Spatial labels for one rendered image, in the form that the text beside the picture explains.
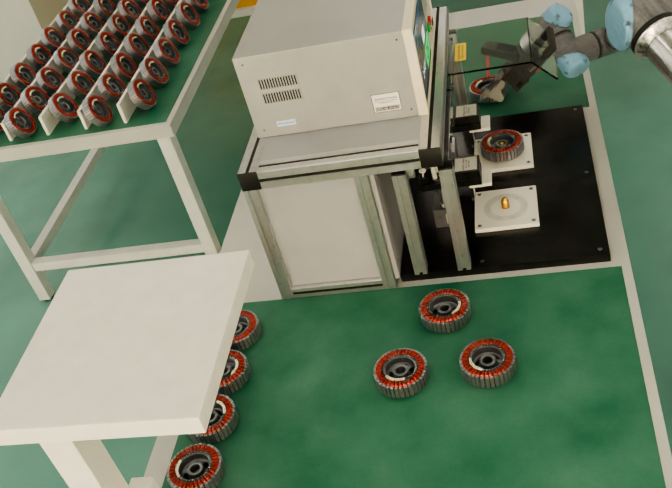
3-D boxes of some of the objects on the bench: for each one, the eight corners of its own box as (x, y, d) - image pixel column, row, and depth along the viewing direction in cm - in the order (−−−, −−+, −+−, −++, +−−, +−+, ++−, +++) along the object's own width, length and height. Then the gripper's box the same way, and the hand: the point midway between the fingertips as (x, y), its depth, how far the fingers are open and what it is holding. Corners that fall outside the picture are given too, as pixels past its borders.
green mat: (621, 266, 194) (621, 265, 194) (669, 507, 147) (669, 506, 147) (219, 305, 216) (219, 305, 216) (150, 525, 169) (149, 524, 169)
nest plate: (530, 136, 238) (530, 132, 237) (534, 167, 226) (533, 163, 225) (474, 143, 241) (474, 139, 240) (475, 175, 230) (474, 171, 229)
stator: (386, 355, 189) (383, 343, 187) (436, 362, 184) (433, 349, 182) (368, 395, 181) (364, 383, 179) (420, 403, 177) (417, 390, 174)
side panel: (397, 279, 208) (368, 167, 189) (396, 288, 206) (367, 175, 187) (284, 291, 215) (245, 183, 195) (282, 299, 212) (242, 191, 193)
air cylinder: (457, 207, 221) (454, 189, 217) (457, 225, 215) (453, 207, 212) (437, 209, 222) (433, 191, 219) (436, 228, 216) (432, 210, 213)
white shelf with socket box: (314, 421, 180) (249, 249, 153) (285, 591, 151) (198, 417, 124) (156, 431, 188) (67, 269, 161) (100, 594, 160) (-19, 432, 132)
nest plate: (536, 188, 219) (535, 184, 218) (539, 226, 207) (539, 222, 207) (475, 196, 223) (474, 192, 222) (475, 233, 211) (474, 229, 210)
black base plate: (582, 111, 245) (582, 104, 244) (610, 261, 196) (610, 253, 194) (415, 134, 256) (413, 127, 255) (401, 282, 207) (400, 274, 206)
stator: (514, 86, 264) (512, 75, 262) (499, 106, 257) (497, 95, 255) (479, 83, 270) (478, 73, 268) (464, 103, 263) (462, 92, 261)
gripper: (532, 76, 241) (493, 121, 257) (555, 45, 253) (516, 89, 268) (508, 56, 241) (470, 102, 257) (532, 26, 253) (494, 72, 269)
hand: (487, 89), depth 263 cm, fingers closed on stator, 13 cm apart
